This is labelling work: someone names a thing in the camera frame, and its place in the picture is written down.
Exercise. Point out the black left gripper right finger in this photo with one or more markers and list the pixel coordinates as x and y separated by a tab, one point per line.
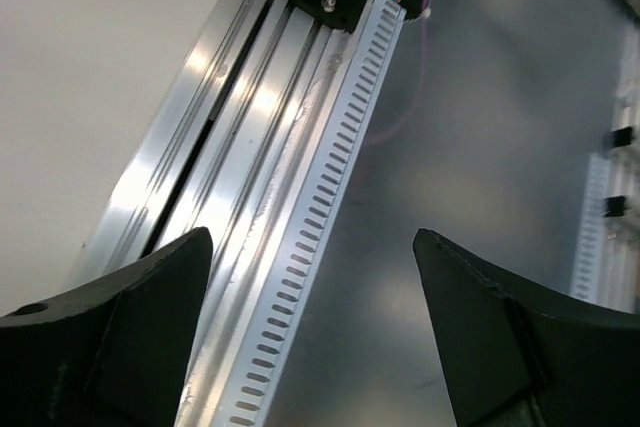
515	353

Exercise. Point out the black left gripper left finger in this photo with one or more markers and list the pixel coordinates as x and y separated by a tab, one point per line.
112	352

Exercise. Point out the aluminium rail base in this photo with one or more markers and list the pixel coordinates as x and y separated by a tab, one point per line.
227	151

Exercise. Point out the white slotted cable duct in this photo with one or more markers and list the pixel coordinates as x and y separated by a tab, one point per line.
315	207

